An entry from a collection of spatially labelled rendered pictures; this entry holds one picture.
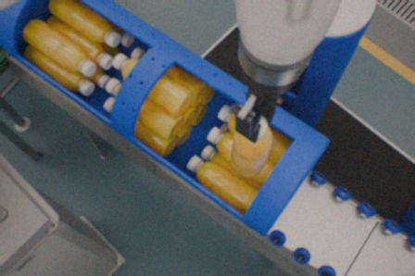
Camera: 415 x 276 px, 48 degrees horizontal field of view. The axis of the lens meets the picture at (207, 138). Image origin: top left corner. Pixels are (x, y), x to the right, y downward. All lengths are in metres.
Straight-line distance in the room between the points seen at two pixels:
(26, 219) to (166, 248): 1.11
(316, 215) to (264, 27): 0.91
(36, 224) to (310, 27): 0.90
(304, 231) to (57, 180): 1.43
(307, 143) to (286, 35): 0.61
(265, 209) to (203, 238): 1.20
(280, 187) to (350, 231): 0.37
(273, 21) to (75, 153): 2.04
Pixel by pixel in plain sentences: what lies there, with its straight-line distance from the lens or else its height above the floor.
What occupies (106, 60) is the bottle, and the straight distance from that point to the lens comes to 1.32.
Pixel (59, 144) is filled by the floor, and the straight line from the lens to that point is 2.47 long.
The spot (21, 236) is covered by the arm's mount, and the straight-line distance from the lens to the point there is 1.22.
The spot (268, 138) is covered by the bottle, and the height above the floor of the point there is 1.42.
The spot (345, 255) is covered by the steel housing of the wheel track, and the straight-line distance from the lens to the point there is 1.32.
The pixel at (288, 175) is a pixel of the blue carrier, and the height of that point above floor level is 1.23.
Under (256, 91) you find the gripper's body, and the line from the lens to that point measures 0.61.
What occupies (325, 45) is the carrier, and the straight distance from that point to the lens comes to 1.46.
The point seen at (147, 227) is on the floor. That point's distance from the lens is 2.25.
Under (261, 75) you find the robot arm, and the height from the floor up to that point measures 1.71.
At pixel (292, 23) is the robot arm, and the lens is 0.45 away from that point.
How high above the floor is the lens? 2.20
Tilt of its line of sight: 69 degrees down
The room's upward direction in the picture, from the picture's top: 3 degrees counter-clockwise
